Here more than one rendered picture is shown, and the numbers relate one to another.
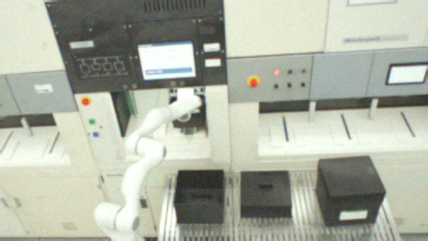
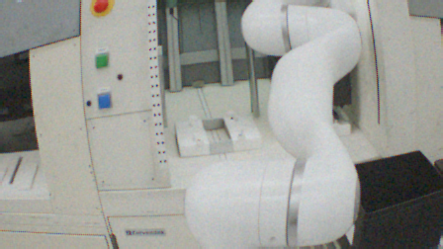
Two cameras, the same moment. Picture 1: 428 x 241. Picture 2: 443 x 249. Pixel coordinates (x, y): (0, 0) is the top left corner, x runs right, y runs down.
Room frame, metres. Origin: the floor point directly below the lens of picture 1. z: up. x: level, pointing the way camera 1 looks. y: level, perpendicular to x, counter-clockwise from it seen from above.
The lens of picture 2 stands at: (0.76, 0.58, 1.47)
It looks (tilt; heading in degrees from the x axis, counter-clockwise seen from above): 18 degrees down; 343
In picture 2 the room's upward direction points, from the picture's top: 5 degrees counter-clockwise
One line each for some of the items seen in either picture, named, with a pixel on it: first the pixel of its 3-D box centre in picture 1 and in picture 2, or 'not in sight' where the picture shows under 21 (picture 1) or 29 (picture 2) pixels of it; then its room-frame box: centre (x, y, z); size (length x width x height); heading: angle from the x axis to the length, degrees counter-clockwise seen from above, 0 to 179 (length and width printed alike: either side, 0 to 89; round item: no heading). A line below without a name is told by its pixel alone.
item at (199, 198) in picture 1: (200, 196); (394, 208); (1.73, -0.13, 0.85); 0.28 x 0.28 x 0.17; 77
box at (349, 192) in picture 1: (347, 191); not in sight; (1.55, -0.92, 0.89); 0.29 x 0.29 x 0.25; 83
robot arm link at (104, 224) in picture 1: (114, 223); (259, 242); (1.44, 0.34, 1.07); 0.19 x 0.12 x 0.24; 58
